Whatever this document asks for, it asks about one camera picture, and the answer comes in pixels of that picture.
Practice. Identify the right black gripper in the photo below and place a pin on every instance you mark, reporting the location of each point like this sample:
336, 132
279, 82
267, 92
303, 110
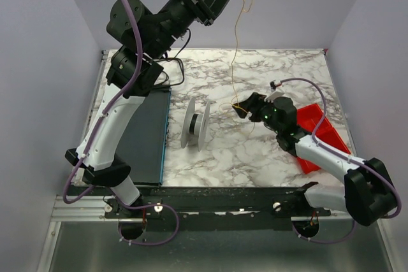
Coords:
257, 108

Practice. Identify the grey plastic cable spool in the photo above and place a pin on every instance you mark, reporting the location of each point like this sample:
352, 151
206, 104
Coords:
194, 127

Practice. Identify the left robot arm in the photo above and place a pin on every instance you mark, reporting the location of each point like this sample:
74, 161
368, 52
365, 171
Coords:
144, 38

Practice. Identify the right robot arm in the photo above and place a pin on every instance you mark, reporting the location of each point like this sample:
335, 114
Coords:
367, 193

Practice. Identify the red plastic bin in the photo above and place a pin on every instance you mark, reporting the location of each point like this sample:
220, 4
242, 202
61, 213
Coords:
307, 118

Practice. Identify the dark notebook blue spine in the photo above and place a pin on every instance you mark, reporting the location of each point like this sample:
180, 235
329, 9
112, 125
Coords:
142, 145

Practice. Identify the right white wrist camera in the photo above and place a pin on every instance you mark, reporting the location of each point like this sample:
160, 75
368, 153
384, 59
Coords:
275, 91

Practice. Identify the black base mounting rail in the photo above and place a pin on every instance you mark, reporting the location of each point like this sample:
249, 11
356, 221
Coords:
215, 208

